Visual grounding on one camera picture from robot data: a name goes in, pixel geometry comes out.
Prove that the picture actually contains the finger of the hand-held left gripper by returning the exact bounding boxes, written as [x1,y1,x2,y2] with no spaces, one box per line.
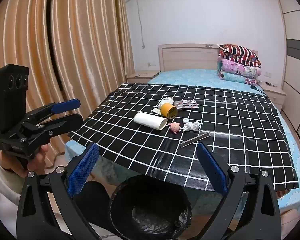
[27,99,81,124]
[37,113,83,137]

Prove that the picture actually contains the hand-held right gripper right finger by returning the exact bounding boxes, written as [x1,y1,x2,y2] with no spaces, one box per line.
[196,142,281,240]

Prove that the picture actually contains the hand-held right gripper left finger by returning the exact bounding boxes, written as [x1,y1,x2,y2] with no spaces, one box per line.
[16,142,108,240]

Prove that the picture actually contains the grey metal strip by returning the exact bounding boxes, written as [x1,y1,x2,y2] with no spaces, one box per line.
[180,132,211,148]

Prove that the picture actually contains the white tissue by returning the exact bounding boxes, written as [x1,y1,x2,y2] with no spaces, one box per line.
[183,121,203,132]

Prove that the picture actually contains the pink pig toy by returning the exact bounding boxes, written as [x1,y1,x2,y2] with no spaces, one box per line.
[167,122,184,135]

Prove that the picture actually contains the silver patterned snack packet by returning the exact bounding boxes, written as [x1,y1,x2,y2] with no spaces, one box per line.
[173,99,199,109]

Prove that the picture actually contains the yellow tape roll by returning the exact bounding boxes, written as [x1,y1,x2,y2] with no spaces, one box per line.
[160,103,178,119]

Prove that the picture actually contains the white paper tube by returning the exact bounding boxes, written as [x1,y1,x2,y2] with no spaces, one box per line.
[133,112,168,132]

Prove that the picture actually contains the trash bin with black bag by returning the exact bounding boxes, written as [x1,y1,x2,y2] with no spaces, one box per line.
[109,175,193,240]

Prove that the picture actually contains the white plastic case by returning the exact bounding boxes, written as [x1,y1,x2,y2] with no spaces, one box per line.
[158,96,175,108]

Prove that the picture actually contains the person's left forearm white sleeve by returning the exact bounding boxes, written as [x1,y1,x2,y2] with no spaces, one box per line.
[0,152,28,210]

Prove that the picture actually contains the person's left hand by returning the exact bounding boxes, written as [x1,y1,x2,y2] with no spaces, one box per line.
[0,144,49,178]

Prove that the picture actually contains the black white checkered mat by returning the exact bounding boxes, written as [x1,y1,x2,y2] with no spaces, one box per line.
[67,82,300,193]

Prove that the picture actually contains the beige striped curtain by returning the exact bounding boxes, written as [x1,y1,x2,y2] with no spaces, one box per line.
[49,0,135,153]
[0,0,65,170]

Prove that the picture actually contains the light wooden nightstand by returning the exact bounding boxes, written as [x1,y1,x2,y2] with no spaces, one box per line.
[258,81,287,110]
[126,70,160,84]

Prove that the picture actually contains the light blue folded quilt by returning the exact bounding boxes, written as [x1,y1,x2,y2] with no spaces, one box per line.
[218,70,260,85]

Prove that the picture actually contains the bed with blue sheet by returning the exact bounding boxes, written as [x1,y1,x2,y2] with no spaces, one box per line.
[65,69,300,210]

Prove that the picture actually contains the pink folded quilt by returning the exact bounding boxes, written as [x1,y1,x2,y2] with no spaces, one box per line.
[217,57,262,77]

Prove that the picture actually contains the light wooden headboard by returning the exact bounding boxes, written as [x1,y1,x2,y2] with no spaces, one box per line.
[158,43,259,73]

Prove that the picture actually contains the striped folded blanket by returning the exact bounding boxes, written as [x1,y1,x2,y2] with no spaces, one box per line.
[218,44,261,65]

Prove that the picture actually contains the white grey sliding wardrobe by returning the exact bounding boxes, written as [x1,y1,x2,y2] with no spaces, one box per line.
[275,0,300,143]

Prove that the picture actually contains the black cable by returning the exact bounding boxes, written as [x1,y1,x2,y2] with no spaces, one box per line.
[250,84,267,94]

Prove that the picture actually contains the air conditioner cord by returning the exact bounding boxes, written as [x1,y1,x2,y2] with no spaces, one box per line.
[124,0,147,49]

